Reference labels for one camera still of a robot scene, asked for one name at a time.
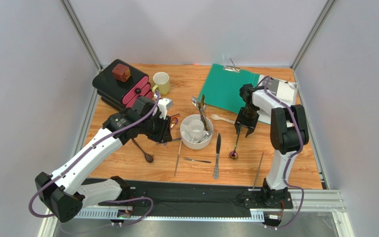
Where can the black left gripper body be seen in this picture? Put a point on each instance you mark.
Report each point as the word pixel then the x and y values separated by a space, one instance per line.
pixel 149 127

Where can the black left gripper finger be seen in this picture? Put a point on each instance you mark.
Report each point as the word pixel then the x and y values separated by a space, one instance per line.
pixel 164 137
pixel 167 124

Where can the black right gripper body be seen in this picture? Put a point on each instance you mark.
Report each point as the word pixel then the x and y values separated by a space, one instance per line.
pixel 246 121

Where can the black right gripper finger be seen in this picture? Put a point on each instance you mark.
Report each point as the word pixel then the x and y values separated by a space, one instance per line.
pixel 251 127
pixel 238 125

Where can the iridescent blue purple spoon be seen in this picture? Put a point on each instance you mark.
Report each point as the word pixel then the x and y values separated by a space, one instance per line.
pixel 233 154

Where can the silver spoon dark handle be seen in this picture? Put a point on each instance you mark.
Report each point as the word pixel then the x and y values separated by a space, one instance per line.
pixel 195 101

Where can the gold spoon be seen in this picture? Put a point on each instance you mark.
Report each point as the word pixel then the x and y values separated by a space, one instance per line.
pixel 202 108

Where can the silver table knife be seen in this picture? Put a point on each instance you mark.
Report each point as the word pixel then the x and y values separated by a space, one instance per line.
pixel 218 148

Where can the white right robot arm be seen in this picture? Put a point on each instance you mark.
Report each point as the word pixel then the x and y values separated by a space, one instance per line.
pixel 288 135

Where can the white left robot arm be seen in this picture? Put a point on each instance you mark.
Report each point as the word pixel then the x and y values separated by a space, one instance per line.
pixel 63 191

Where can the silver utensils in holder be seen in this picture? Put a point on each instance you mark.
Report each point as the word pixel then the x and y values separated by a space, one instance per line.
pixel 205 137

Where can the white plastic spoon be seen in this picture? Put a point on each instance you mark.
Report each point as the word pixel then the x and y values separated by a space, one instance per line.
pixel 217 117

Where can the dark brown wooden spoon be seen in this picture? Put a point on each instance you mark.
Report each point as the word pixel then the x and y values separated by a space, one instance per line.
pixel 148 158

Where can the white divided utensil holder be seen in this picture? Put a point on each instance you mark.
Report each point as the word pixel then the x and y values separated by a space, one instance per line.
pixel 192 130

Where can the small silver fork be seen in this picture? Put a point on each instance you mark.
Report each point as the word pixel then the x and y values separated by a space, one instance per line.
pixel 196 160

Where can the green clipboard folder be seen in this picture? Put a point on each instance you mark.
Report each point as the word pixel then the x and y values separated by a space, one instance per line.
pixel 221 87

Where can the pale yellow mug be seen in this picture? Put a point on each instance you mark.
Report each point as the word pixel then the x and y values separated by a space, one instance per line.
pixel 161 83

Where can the setup guide booklet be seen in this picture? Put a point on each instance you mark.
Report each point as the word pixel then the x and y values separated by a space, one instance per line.
pixel 285 91

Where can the black pink drawer box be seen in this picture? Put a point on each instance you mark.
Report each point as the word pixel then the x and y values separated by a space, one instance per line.
pixel 119 94

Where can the red brown cube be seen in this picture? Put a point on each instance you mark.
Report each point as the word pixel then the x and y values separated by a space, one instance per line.
pixel 121 73

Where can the iridescent ornate handle utensil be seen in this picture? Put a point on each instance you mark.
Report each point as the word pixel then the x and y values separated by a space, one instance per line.
pixel 174 121

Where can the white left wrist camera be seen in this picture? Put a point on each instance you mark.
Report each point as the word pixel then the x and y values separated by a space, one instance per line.
pixel 163 106

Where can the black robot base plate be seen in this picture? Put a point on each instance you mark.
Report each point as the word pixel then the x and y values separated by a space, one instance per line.
pixel 200 200

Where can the aluminium frame rail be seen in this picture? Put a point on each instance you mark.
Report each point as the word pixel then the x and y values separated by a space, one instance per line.
pixel 303 201

